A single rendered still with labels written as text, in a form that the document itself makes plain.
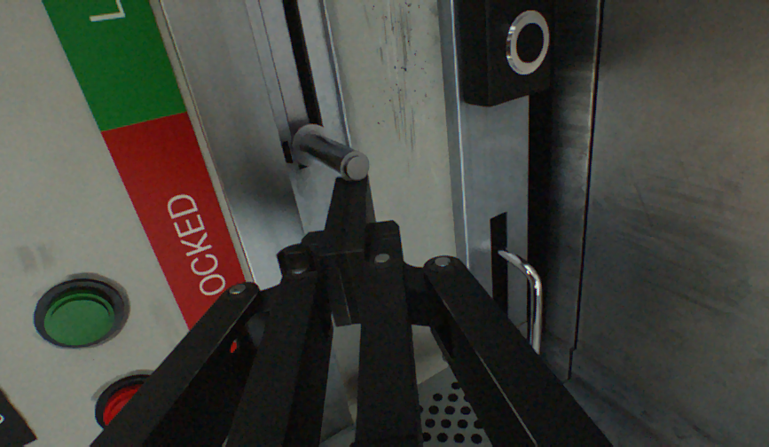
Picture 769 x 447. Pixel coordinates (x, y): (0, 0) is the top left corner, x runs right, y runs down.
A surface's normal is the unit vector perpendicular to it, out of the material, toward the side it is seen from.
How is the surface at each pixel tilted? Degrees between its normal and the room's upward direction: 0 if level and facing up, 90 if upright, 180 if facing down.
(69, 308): 90
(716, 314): 0
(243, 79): 90
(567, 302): 0
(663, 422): 0
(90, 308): 90
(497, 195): 90
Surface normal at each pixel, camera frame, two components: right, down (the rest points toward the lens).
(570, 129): -0.85, 0.34
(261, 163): 0.51, 0.33
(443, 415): -0.14, -0.88
